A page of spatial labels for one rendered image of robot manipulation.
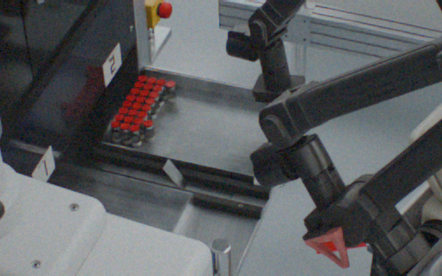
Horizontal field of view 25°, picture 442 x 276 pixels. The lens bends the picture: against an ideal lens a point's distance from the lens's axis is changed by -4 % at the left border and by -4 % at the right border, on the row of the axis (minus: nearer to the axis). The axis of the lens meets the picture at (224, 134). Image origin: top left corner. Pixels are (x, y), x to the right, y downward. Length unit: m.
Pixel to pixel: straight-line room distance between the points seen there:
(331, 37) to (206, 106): 0.93
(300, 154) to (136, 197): 0.62
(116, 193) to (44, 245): 1.04
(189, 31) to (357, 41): 1.02
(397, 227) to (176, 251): 0.52
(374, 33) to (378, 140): 0.55
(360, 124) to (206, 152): 1.45
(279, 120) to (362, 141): 1.98
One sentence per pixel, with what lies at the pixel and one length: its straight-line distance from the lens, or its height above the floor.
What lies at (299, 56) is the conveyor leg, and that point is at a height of 0.37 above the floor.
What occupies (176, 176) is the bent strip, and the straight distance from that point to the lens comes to 2.14.
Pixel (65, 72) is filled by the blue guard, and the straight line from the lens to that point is 2.03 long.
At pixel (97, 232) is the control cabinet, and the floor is 1.57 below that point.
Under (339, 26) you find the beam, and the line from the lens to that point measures 3.15.
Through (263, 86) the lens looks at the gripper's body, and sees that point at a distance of 2.21.
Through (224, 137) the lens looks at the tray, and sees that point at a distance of 2.25.
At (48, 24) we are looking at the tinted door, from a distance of 1.94.
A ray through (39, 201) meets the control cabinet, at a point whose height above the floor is 1.58.
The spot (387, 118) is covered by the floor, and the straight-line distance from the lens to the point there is 3.64.
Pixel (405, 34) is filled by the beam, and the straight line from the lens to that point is 3.11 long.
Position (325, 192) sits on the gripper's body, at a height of 1.26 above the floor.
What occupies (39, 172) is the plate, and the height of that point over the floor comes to 1.03.
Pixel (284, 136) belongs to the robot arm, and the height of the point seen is 1.35.
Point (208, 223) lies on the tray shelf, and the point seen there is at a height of 0.88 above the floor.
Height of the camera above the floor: 2.41
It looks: 43 degrees down
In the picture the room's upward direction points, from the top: 2 degrees counter-clockwise
